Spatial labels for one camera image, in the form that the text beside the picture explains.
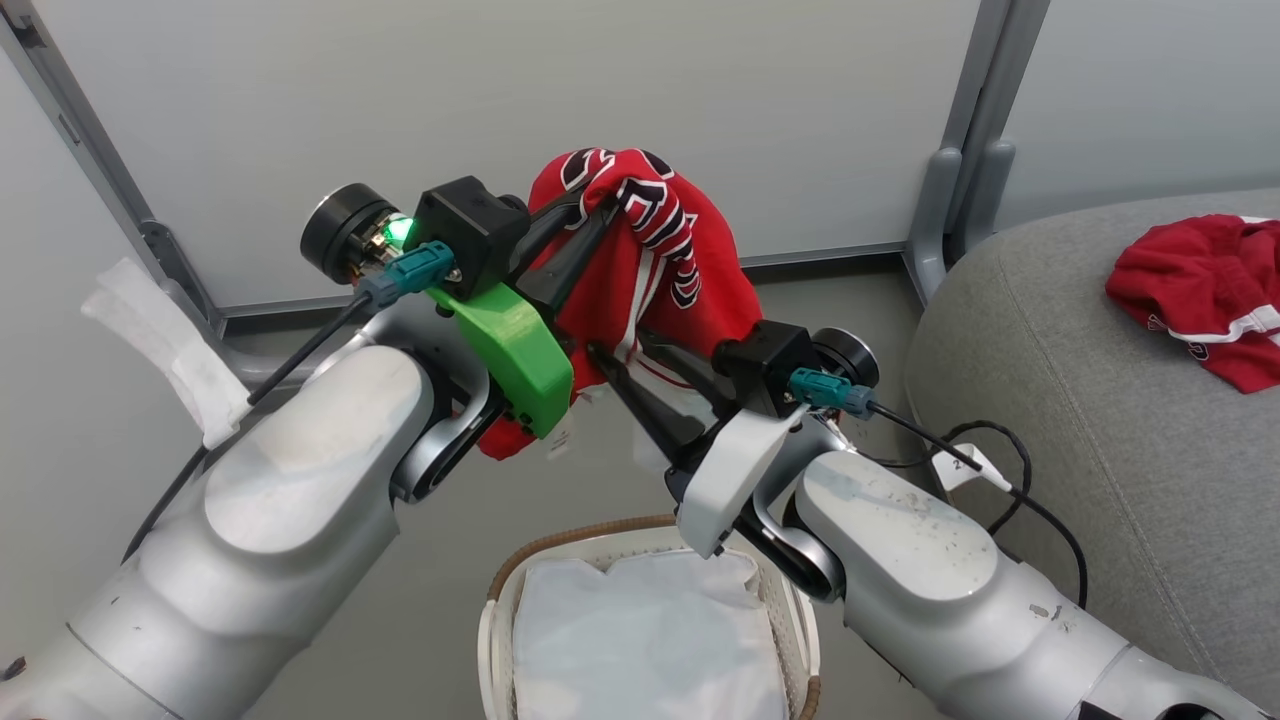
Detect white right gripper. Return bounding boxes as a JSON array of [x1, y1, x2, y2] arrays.
[[588, 328, 883, 559]]

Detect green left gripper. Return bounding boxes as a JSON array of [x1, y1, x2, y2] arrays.
[[300, 183, 621, 439]]

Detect red basketball jersey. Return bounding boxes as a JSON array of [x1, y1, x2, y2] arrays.
[[478, 148, 766, 461]]

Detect red shorts with white stripe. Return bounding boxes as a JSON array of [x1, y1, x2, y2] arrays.
[[1105, 213, 1280, 394]]

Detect grey fabric sofa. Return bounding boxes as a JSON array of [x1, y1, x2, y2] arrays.
[[903, 188, 1280, 720]]

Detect white cloth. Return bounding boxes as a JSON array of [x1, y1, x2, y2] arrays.
[[510, 548, 791, 720]]

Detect white wicker-rimmed laundry basket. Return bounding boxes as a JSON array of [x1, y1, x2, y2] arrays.
[[478, 514, 823, 720]]

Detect white cloth tape strip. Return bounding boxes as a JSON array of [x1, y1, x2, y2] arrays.
[[82, 257, 251, 451]]

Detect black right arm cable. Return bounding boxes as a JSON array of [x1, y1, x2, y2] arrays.
[[788, 366, 1089, 611]]

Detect small white cable tag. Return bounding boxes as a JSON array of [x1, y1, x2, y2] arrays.
[[930, 443, 1013, 493]]

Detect grey partition post foot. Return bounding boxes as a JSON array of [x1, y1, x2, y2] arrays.
[[950, 140, 1016, 261], [905, 147, 966, 301]]

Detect dark metal hinge bracket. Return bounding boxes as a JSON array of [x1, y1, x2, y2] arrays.
[[138, 218, 223, 326]]

